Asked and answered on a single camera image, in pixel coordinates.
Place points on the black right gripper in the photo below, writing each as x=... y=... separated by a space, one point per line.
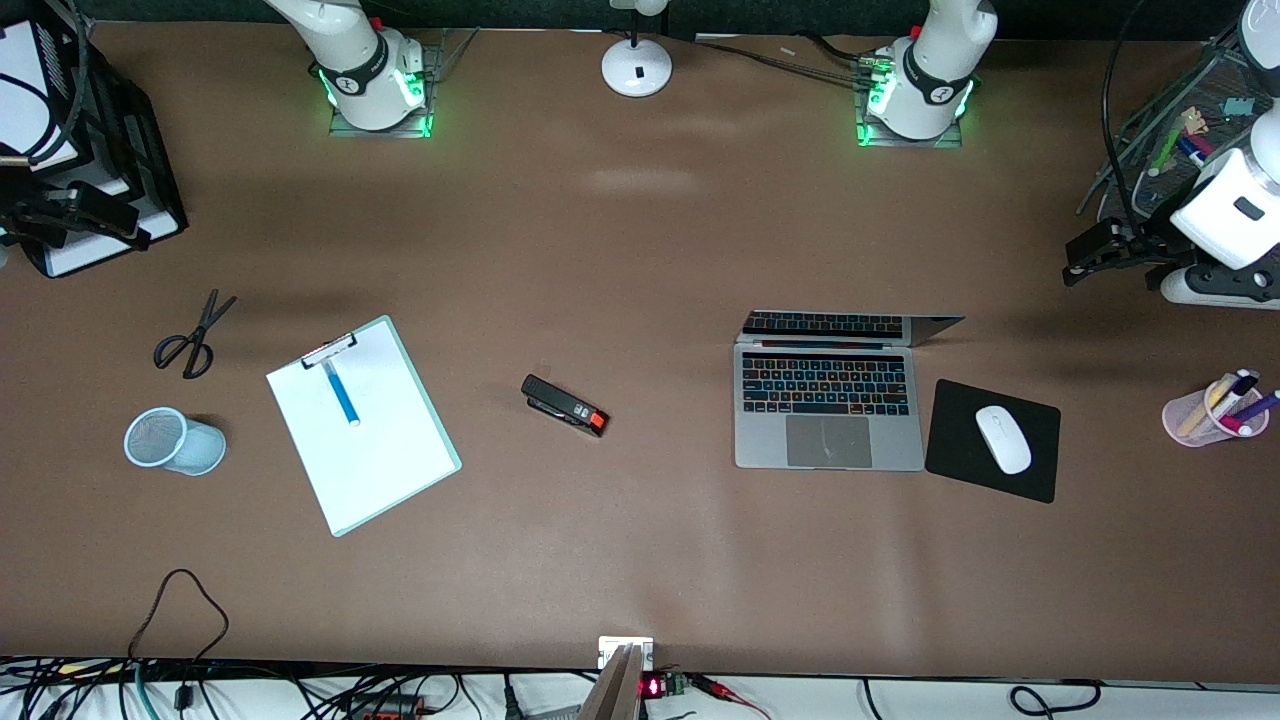
x=28 y=212

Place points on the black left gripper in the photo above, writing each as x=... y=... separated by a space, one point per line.
x=1146 y=238

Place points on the blue marker white ends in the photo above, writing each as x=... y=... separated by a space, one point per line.
x=342 y=398

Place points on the silver laptop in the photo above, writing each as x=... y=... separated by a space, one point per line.
x=830 y=440

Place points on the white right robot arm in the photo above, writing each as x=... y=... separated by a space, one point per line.
x=365 y=70

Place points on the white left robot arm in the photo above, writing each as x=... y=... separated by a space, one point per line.
x=935 y=90

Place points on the green marker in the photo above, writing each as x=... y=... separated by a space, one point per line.
x=1165 y=152

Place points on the white marker blue cap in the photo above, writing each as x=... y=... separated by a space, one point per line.
x=1192 y=152

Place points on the yellow marker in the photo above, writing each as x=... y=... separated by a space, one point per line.
x=1205 y=408

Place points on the white marker black cap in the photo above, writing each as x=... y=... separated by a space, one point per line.
x=1245 y=379

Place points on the pink marker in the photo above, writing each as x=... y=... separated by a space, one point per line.
x=1238 y=427

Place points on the purple marker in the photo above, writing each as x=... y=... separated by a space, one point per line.
x=1262 y=405

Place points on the white paper sheet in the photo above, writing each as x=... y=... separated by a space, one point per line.
x=25 y=110
x=100 y=258
x=390 y=460

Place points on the black stacked document tray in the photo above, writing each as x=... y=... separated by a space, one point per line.
x=150 y=150

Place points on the black scissors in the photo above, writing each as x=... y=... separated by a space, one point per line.
x=203 y=330

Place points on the beige wooden clip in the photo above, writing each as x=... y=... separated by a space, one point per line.
x=1196 y=120

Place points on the pink pen cup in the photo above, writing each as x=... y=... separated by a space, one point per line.
x=1180 y=420

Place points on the white computer mouse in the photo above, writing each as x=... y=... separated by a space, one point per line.
x=1003 y=440

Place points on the black mesh desk tray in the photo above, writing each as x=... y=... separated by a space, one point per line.
x=1215 y=85

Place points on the small teal clip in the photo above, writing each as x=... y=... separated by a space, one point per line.
x=1240 y=106

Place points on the black mouse pad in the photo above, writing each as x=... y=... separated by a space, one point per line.
x=950 y=440

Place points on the light blue mesh cup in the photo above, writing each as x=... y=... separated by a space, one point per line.
x=200 y=448

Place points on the teal clipboard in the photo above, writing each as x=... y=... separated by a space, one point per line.
x=325 y=353

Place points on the white round lamp base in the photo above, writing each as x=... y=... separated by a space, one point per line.
x=637 y=70

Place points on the black stapler red tip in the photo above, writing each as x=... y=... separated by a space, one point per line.
x=560 y=402

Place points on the black connector block red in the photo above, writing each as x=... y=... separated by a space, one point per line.
x=385 y=708

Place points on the circuit board red display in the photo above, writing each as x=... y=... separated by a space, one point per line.
x=652 y=687

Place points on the white mounting plate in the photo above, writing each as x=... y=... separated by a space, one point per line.
x=610 y=650

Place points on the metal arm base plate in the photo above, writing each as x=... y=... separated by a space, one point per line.
x=905 y=143
x=420 y=126

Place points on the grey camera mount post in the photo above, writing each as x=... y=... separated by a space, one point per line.
x=615 y=695

